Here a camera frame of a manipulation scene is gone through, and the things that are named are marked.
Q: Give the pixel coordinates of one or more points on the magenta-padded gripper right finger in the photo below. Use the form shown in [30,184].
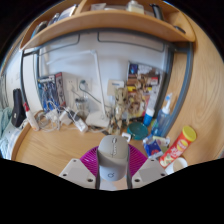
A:
[150,170]

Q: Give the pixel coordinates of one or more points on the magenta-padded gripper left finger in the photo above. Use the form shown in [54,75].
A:
[76,170]

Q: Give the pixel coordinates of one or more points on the grey and white computer mouse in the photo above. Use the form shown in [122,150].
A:
[112,156]

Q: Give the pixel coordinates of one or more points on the blue snack packet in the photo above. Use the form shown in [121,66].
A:
[153,148]

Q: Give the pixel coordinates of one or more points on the white mug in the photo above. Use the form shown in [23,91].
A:
[176,165]

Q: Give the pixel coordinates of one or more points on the red yellow-lidded chip can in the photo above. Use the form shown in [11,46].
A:
[176,146]

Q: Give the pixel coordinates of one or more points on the small white clock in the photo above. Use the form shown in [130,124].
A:
[126,136]

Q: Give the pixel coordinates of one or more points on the teal round tin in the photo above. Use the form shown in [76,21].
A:
[137,130]

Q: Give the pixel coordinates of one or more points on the white power strip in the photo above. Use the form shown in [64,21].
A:
[78,123]

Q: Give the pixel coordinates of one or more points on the blue spray bottle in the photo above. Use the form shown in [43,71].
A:
[162,118]

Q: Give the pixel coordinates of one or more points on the white desk lamp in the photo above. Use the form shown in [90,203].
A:
[98,120]

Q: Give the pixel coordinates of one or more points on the white blue-capped bottle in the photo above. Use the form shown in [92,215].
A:
[150,111]

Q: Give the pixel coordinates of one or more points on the tan wooden figurine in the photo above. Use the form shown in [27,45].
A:
[119,106]

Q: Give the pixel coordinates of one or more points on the plaid bedding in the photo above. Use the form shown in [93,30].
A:
[8,136]

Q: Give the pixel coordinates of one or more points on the black bag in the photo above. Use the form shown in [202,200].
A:
[18,108]

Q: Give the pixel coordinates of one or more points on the robot model kit box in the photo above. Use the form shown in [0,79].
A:
[50,88]

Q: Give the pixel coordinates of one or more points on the colourful printed box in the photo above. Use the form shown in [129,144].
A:
[143,78]

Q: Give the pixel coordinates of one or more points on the white wall socket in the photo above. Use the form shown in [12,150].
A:
[72,85]

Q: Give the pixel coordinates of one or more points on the wooden wall shelf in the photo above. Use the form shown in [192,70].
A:
[106,20]

